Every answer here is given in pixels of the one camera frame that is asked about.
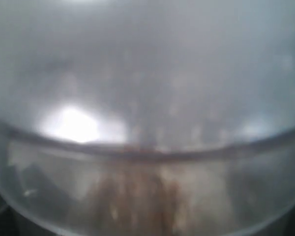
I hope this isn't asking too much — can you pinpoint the clear plastic shaker bottle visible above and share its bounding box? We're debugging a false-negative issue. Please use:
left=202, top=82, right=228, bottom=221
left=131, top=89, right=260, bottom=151
left=0, top=0, right=295, bottom=236

